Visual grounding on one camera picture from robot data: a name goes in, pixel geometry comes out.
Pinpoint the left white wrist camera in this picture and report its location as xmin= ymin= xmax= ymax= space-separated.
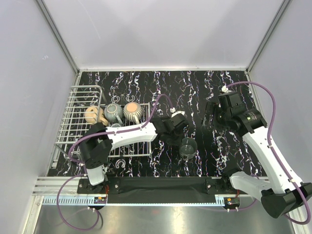
xmin=170 ymin=107 xmax=185 ymax=117

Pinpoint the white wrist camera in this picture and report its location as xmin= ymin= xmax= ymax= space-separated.
xmin=170 ymin=107 xmax=185 ymax=117
xmin=221 ymin=86 xmax=235 ymax=96

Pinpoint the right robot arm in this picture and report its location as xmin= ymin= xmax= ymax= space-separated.
xmin=202 ymin=91 xmax=312 ymax=218

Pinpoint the metal wire dish rack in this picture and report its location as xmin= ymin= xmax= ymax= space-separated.
xmin=52 ymin=85 xmax=152 ymax=169

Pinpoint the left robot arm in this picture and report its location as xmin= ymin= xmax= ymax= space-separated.
xmin=78 ymin=113 xmax=189 ymax=194

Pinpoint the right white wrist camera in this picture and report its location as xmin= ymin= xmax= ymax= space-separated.
xmin=221 ymin=86 xmax=235 ymax=96

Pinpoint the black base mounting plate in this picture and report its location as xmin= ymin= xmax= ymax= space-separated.
xmin=77 ymin=177 xmax=237 ymax=195

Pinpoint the dark mug cream interior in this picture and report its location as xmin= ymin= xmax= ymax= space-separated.
xmin=111 ymin=123 xmax=122 ymax=128

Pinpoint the dark green cup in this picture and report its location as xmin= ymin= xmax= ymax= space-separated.
xmin=179 ymin=137 xmax=197 ymax=160

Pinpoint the ribbed grey mug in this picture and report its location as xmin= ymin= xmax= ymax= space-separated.
xmin=123 ymin=102 xmax=143 ymax=124

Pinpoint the white slotted cable duct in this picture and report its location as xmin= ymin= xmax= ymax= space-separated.
xmin=42 ymin=196 xmax=107 ymax=206

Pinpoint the grey glazed mug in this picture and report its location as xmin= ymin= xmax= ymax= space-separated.
xmin=104 ymin=103 xmax=123 ymax=124

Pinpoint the tan ceramic mug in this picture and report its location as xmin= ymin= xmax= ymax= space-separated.
xmin=84 ymin=106 xmax=109 ymax=126

